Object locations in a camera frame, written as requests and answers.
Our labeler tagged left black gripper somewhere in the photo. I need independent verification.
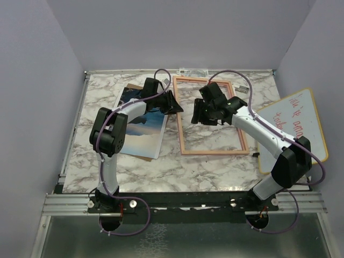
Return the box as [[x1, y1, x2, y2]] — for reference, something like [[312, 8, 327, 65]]
[[152, 90, 183, 115]]

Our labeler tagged pink picture frame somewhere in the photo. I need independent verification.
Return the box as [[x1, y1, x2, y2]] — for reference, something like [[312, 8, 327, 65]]
[[173, 76, 249, 155]]

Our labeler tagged blue landscape photo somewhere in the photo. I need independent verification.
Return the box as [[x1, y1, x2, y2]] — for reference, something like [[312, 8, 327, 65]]
[[114, 86, 169, 160]]

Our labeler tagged brown cardboard backing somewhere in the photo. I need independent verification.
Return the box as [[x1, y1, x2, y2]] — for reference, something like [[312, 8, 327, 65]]
[[118, 83, 157, 162]]

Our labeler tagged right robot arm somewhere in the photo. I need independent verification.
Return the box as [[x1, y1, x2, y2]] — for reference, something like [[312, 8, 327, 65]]
[[191, 82, 312, 210]]

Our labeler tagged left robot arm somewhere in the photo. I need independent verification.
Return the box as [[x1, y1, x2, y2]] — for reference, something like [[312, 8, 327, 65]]
[[89, 77, 183, 212]]

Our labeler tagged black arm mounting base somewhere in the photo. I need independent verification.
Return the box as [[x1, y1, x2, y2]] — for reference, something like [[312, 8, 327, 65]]
[[87, 191, 279, 224]]

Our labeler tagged small label card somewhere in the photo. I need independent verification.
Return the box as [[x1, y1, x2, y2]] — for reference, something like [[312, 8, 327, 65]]
[[177, 68, 209, 78]]

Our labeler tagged white marker eraser piece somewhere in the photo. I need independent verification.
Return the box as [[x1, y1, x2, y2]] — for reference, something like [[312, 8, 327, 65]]
[[234, 83, 249, 94]]

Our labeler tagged yellow rimmed whiteboard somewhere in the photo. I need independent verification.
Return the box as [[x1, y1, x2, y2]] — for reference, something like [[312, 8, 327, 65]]
[[257, 88, 328, 162]]

